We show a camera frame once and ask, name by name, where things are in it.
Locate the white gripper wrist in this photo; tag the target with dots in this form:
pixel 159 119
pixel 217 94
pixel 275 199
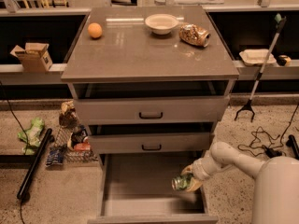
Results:
pixel 200 170

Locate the green crushed can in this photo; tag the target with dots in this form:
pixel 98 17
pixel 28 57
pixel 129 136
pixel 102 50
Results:
pixel 181 182

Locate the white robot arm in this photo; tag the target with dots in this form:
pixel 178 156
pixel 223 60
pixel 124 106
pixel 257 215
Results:
pixel 276 189

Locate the grey bottom drawer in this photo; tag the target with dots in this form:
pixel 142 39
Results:
pixel 136 189

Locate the grey drawer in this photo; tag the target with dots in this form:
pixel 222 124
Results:
pixel 150 110
pixel 136 189
pixel 154 142

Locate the grey top drawer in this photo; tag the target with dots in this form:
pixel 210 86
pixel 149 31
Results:
pixel 150 110

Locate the grey middle drawer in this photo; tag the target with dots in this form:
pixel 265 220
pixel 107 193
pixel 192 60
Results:
pixel 154 142

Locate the grey drawer cabinet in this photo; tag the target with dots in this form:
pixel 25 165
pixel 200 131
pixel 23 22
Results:
pixel 131 62

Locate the brown gold crushed can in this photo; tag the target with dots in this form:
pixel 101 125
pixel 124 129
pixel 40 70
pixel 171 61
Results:
pixel 194 35

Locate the black pole right floor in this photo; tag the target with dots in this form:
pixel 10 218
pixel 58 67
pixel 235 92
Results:
pixel 291 142

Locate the red snack packet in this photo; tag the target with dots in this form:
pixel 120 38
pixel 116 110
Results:
pixel 82 147

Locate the white foam tray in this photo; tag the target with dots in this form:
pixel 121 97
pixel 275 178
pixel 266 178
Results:
pixel 252 57

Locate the brown snack bag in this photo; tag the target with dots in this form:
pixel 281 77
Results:
pixel 68 117

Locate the blue snack bag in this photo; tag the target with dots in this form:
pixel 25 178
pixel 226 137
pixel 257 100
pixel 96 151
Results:
pixel 55 156

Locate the yellow black tape measure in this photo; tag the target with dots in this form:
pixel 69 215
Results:
pixel 284 60

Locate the white bowl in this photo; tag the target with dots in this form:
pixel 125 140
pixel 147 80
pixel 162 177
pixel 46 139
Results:
pixel 161 24

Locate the black pole on floor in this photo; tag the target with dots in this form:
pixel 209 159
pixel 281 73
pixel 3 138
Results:
pixel 26 183

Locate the green chip bag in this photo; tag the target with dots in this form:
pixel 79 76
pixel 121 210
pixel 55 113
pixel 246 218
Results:
pixel 31 136

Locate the orange fruit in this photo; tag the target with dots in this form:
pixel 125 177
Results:
pixel 95 30

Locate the grabber reacher tool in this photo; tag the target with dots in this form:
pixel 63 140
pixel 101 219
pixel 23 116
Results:
pixel 280 22

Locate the cardboard box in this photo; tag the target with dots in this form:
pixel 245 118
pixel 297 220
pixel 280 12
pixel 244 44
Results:
pixel 34 58

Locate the black power cable adapter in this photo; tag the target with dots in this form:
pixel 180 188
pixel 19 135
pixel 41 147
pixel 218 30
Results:
pixel 269 151

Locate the wire mesh basket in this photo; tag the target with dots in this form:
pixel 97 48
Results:
pixel 72 155

